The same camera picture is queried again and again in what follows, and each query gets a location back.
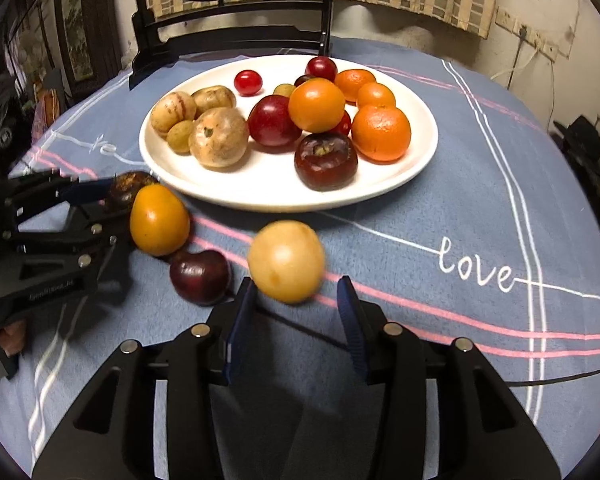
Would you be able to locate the orange snack packet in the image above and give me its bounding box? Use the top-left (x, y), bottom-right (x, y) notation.
top-left (32, 87), bottom-right (63, 136)

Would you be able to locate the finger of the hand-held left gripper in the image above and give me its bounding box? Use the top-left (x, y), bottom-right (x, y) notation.
top-left (4, 199), bottom-right (132, 267)
top-left (0, 170), bottom-right (119, 222)

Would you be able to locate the red plum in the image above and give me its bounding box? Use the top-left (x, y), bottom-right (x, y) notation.
top-left (305, 56), bottom-right (338, 81)

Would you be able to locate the red apple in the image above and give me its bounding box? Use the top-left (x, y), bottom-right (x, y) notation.
top-left (247, 94), bottom-right (303, 148)

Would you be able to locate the white power cable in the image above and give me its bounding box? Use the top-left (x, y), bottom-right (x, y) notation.
top-left (490, 35), bottom-right (538, 91)

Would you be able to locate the textured orange mandarin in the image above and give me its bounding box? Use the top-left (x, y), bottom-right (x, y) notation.
top-left (334, 69), bottom-right (377, 103)

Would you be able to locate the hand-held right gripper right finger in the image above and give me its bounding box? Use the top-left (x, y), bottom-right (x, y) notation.
top-left (336, 275), bottom-right (563, 480)

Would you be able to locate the dark brown wrinkled mangosteen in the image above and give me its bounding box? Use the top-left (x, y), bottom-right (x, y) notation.
top-left (102, 171), bottom-right (158, 211)

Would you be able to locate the round fish picture stand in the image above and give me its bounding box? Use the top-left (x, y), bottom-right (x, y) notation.
top-left (128, 0), bottom-right (336, 91)

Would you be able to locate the black bag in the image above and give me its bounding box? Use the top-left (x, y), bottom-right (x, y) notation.
top-left (550, 115), bottom-right (600, 171)

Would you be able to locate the large pale speckled pomegranate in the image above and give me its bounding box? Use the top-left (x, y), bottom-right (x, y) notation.
top-left (188, 106), bottom-right (250, 170)

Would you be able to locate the yellow-orange round tomato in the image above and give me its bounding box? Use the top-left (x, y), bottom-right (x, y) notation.
top-left (129, 184), bottom-right (191, 257)

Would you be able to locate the small smooth orange mandarin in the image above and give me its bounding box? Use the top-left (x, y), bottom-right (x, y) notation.
top-left (356, 82), bottom-right (397, 110)

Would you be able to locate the person's left hand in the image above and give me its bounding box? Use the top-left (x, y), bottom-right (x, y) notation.
top-left (0, 319), bottom-right (29, 359)

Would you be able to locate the tan round passion fruit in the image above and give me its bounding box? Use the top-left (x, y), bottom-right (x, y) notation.
top-left (247, 220), bottom-right (326, 305)

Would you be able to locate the tan striped pepino melon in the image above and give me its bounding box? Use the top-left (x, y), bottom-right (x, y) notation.
top-left (150, 91), bottom-right (197, 135)

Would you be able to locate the small tan longan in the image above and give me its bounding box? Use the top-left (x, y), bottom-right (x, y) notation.
top-left (166, 120), bottom-right (196, 155)

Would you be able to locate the dark purple plum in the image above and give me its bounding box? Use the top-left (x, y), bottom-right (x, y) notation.
top-left (169, 249), bottom-right (232, 306)

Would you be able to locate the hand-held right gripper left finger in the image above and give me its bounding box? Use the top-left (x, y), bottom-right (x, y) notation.
top-left (32, 277), bottom-right (258, 480)

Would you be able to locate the large orange mandarin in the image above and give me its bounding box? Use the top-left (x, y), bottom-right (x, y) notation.
top-left (351, 105), bottom-right (412, 162)

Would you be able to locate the white crumpled plastic sheet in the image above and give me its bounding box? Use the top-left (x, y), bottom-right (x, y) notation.
top-left (330, 5), bottom-right (481, 53)

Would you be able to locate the maroon mangosteen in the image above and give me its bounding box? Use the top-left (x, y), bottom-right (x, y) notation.
top-left (294, 131), bottom-right (359, 192)

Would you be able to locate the red cherry tomato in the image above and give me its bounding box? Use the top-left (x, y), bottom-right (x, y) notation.
top-left (234, 70), bottom-right (263, 97)
top-left (330, 110), bottom-right (352, 137)

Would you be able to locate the white oval plate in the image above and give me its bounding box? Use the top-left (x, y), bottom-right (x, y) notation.
top-left (138, 54), bottom-right (439, 212)

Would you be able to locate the dark framed picture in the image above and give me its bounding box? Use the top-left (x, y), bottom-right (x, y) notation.
top-left (52, 0), bottom-right (123, 96)

